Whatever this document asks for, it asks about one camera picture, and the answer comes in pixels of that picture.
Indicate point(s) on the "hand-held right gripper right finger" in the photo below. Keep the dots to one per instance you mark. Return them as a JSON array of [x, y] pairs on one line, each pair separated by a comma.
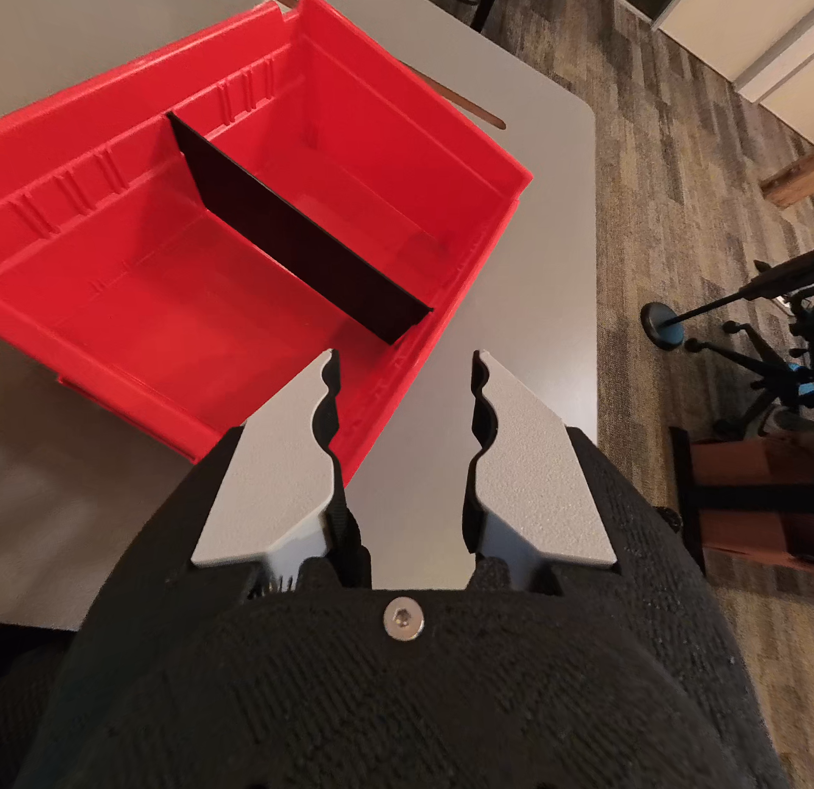
[[547, 484]]

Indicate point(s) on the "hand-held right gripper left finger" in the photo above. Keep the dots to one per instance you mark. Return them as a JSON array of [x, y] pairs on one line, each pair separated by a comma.
[[273, 484]]

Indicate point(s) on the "red plastic bin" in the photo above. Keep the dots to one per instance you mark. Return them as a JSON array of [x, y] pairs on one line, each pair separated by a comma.
[[159, 293]]

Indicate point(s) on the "black floor lamp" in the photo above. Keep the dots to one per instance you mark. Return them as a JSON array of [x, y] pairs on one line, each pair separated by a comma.
[[661, 328]]

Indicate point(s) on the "wooden post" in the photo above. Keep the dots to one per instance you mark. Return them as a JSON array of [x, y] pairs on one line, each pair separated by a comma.
[[788, 182]]

